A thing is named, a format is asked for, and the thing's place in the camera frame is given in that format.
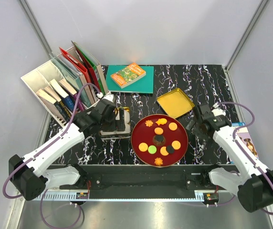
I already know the gold cookie tin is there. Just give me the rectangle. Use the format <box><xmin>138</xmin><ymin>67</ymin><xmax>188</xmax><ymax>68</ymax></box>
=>
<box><xmin>99</xmin><ymin>107</ymin><xmax>131</xmax><ymax>140</ymax></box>

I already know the round biscuit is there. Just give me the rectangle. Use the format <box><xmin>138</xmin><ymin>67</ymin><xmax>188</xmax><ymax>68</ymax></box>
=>
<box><xmin>138</xmin><ymin>143</ymin><xmax>148</xmax><ymax>152</ymax></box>
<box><xmin>154</xmin><ymin>127</ymin><xmax>164</xmax><ymax>135</ymax></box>
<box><xmin>160</xmin><ymin>146</ymin><xmax>169</xmax><ymax>156</ymax></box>
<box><xmin>168</xmin><ymin>122</ymin><xmax>178</xmax><ymax>131</ymax></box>
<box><xmin>171</xmin><ymin>140</ymin><xmax>181</xmax><ymax>150</ymax></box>

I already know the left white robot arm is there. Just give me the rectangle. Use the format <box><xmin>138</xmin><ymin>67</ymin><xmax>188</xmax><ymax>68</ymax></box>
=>
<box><xmin>9</xmin><ymin>96</ymin><xmax>131</xmax><ymax>201</ymax></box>

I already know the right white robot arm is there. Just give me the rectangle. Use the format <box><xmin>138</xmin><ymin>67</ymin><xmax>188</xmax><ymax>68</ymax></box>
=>
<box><xmin>186</xmin><ymin>103</ymin><xmax>273</xmax><ymax>215</ymax></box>

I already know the purple spine book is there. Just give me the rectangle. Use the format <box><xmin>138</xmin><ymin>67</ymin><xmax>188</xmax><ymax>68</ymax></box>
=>
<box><xmin>59</xmin><ymin>79</ymin><xmax>86</xmax><ymax>112</ymax></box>

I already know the gold tin lid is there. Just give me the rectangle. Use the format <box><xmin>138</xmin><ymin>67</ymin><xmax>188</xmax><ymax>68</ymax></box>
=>
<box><xmin>157</xmin><ymin>88</ymin><xmax>195</xmax><ymax>119</ymax></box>

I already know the orange swirl cookie top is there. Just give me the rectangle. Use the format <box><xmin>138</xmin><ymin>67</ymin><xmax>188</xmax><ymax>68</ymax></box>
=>
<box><xmin>145</xmin><ymin>120</ymin><xmax>153</xmax><ymax>127</ymax></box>

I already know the orange swirl cookie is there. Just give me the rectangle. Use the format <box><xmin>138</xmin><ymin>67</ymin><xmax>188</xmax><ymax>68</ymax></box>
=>
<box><xmin>154</xmin><ymin>157</ymin><xmax>163</xmax><ymax>166</ymax></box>
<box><xmin>145</xmin><ymin>120</ymin><xmax>153</xmax><ymax>127</ymax></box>

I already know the orange fish cookie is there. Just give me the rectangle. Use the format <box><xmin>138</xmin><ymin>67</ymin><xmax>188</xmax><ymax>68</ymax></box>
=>
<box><xmin>156</xmin><ymin>118</ymin><xmax>167</xmax><ymax>126</ymax></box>

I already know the orange paperback book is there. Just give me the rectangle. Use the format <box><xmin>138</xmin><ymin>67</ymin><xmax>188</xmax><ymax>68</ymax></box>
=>
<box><xmin>111</xmin><ymin>63</ymin><xmax>146</xmax><ymax>89</ymax></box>

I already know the black sandwich cookie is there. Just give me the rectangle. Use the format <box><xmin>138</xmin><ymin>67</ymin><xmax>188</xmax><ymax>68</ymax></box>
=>
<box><xmin>166</xmin><ymin>145</ymin><xmax>175</xmax><ymax>154</ymax></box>

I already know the teal hardcover book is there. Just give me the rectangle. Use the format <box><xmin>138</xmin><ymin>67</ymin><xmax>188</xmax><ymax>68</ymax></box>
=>
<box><xmin>105</xmin><ymin>65</ymin><xmax>154</xmax><ymax>94</ymax></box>

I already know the dog picture book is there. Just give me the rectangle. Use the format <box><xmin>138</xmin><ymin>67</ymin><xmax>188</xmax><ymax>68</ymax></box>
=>
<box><xmin>232</xmin><ymin>122</ymin><xmax>259</xmax><ymax>158</ymax></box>

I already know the red round plate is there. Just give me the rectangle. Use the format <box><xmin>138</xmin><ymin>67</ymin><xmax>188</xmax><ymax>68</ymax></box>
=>
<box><xmin>131</xmin><ymin>114</ymin><xmax>189</xmax><ymax>167</ymax></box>

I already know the blue spine book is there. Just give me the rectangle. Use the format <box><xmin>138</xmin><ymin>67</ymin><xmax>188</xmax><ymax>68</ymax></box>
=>
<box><xmin>49</xmin><ymin>79</ymin><xmax>74</xmax><ymax>112</ymax></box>

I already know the green macaron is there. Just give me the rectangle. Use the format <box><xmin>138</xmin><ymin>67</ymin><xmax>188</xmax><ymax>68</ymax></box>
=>
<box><xmin>148</xmin><ymin>145</ymin><xmax>157</xmax><ymax>154</ymax></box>

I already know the white book organizer box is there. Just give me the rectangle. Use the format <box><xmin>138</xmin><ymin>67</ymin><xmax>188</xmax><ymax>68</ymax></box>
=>
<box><xmin>21</xmin><ymin>44</ymin><xmax>110</xmax><ymax>127</ymax></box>

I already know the green folder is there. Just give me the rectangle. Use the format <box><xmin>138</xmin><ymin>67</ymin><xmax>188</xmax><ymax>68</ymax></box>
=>
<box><xmin>71</xmin><ymin>41</ymin><xmax>109</xmax><ymax>95</ymax></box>

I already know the orange swirl cookie bottom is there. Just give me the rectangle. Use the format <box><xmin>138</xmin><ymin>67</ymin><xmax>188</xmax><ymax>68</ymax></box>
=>
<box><xmin>154</xmin><ymin>157</ymin><xmax>163</xmax><ymax>166</ymax></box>

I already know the teal binder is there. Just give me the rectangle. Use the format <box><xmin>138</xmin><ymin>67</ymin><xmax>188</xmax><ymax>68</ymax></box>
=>
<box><xmin>50</xmin><ymin>53</ymin><xmax>92</xmax><ymax>108</ymax></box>

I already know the tan paperback book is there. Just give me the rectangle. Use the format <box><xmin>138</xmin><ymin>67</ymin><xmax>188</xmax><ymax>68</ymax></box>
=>
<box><xmin>36</xmin><ymin>89</ymin><xmax>65</xmax><ymax>121</ymax></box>

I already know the red folder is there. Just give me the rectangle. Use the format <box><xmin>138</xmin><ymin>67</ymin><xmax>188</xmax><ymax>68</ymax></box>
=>
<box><xmin>59</xmin><ymin>48</ymin><xmax>92</xmax><ymax>83</ymax></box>

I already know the black spine book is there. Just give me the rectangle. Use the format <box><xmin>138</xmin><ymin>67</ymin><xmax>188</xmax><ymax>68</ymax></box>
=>
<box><xmin>44</xmin><ymin>86</ymin><xmax>71</xmax><ymax>122</ymax></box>

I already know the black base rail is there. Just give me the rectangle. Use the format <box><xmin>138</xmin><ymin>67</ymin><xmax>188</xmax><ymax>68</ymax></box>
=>
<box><xmin>48</xmin><ymin>164</ymin><xmax>241</xmax><ymax>200</ymax></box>

